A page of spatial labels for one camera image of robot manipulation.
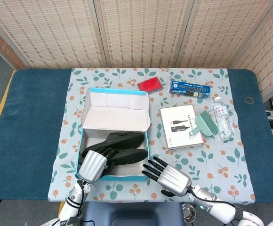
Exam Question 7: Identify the blue printed carton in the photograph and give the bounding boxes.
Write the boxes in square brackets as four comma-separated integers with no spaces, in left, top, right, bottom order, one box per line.
[169,80,211,99]

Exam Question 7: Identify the green cleaning brush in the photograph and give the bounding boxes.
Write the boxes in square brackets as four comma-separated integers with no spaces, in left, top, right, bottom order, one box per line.
[189,111,219,137]

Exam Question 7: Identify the red flat case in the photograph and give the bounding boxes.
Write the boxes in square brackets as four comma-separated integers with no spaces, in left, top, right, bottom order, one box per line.
[137,76,164,96]

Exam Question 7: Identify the black rubber slipper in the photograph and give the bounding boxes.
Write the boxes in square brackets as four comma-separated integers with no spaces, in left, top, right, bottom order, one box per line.
[78,148,149,176]
[81,132,145,157]

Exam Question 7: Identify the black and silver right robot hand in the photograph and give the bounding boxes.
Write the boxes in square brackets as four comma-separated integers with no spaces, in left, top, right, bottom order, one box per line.
[142,156,193,197]

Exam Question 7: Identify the bamboo folding screen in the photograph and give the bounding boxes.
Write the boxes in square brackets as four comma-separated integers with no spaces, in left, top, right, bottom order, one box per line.
[0,0,273,102]

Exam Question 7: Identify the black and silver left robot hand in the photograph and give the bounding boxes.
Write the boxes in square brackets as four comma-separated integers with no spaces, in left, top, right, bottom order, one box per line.
[76,146,120,184]

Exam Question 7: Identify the blue cardboard shoe box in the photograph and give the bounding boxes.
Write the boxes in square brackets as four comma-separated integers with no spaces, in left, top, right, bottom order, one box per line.
[74,87,151,182]

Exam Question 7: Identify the white cable product box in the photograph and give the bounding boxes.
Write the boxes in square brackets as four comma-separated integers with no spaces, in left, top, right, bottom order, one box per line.
[160,105,205,149]

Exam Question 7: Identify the clear plastic water bottle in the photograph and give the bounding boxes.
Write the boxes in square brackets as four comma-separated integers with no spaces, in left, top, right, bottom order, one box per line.
[213,96,235,141]

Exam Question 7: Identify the floral patterned tablecloth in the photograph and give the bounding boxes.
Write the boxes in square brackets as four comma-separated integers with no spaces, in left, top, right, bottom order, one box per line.
[47,67,256,203]

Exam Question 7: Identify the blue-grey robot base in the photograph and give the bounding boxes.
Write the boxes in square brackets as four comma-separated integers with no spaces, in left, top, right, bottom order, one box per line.
[81,202,184,226]

